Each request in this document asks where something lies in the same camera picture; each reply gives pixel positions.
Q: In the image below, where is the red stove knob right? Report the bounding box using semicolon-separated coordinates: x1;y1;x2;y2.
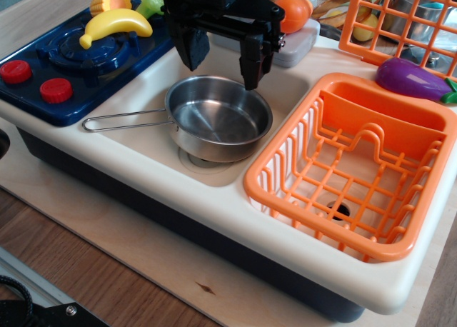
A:
39;78;73;104

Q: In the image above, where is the red stove knob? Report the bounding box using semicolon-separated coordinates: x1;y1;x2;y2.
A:
39;78;73;104
1;60;32;84

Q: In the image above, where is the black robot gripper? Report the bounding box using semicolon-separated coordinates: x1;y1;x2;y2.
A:
163;0;285;91

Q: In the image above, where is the yellow toy potato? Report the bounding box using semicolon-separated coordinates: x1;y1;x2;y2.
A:
352;14;378;42

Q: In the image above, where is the purple toy eggplant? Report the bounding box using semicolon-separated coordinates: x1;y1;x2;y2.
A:
375;58;456;104

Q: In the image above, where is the orange plastic drying rack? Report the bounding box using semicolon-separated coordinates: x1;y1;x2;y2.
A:
243;74;456;262

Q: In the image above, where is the small stainless steel pan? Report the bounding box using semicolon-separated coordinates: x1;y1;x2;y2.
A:
81;75;274;164

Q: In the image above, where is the orange toy fruit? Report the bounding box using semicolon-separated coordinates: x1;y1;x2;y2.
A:
275;0;313;34

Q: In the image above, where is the yellow toy corn piece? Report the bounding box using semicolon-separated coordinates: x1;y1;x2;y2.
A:
89;0;132;17

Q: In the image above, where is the green toy broccoli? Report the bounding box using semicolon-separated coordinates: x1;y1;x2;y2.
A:
136;0;164;19

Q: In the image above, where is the yellow toy banana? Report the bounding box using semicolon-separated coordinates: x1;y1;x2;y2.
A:
79;9;153;50

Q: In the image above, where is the black bracket with cable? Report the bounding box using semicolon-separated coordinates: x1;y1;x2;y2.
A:
1;275;108;327

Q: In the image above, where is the blue toy stove top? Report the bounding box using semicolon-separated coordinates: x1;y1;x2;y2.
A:
1;9;173;126

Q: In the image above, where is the cream toy kitchen sink unit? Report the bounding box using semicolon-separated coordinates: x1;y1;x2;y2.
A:
1;36;456;322

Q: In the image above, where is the red stove knob left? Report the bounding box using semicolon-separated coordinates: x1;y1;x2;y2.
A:
1;60;32;84

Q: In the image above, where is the orange plastic grid basket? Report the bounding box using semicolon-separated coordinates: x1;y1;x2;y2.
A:
339;0;456;79

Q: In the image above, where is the stainless steel pot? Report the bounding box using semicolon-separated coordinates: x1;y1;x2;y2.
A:
371;0;456;54

